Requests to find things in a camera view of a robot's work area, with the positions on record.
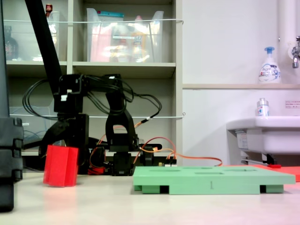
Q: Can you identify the thin orange wire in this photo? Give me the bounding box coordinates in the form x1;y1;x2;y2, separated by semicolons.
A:
97;118;223;167

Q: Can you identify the clear plastic storage bin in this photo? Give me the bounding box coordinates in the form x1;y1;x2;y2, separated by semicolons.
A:
9;98;64;150
3;11;60;61
86;8;165;63

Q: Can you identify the white cord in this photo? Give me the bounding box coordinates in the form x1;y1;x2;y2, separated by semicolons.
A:
9;112;186;119
3;18;184;24

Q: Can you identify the red cross columnar block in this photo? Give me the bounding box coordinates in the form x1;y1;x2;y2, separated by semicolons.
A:
43;144;80;188

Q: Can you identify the small clear sanitizer bottle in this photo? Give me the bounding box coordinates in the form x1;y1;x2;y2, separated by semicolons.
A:
255;97;270;117

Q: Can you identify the brown capped bottle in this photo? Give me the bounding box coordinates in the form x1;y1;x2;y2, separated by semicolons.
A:
45;3;59;45

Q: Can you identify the beige shelf unit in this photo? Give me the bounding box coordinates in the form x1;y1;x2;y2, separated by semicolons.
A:
0;0;183;165

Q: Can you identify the thin black wire bundle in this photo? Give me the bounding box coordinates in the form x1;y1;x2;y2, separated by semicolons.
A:
22;75;163;122

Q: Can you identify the metal faucet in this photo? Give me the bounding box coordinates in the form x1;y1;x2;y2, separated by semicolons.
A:
288;36;300;68

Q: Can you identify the green shape sorting board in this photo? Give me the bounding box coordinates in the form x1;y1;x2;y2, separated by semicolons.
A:
133;165;296;195

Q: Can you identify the black curved moving gripper finger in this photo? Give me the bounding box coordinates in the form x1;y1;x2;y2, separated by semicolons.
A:
38;118;71;160

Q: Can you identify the black notched tripod leg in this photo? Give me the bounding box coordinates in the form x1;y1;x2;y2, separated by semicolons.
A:
0;0;24;213

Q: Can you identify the pink wall sign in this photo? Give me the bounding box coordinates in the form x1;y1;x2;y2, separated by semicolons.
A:
285;100;300;109

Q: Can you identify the black straight fixed gripper finger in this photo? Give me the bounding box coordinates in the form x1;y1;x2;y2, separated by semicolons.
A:
76;144;90;167

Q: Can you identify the white sink basin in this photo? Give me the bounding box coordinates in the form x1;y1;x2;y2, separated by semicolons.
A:
226;116;300;155

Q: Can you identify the bottle with orange label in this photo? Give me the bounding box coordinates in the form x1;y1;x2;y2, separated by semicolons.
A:
131;15;148;62

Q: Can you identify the white foam soap pump bottle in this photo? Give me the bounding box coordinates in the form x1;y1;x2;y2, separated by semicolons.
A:
258;46;282;84

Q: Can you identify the dark glass bottle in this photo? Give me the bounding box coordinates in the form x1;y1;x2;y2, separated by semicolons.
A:
3;25;19;61

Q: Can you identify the teal lidded box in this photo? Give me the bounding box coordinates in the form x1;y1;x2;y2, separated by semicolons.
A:
97;10;124;18

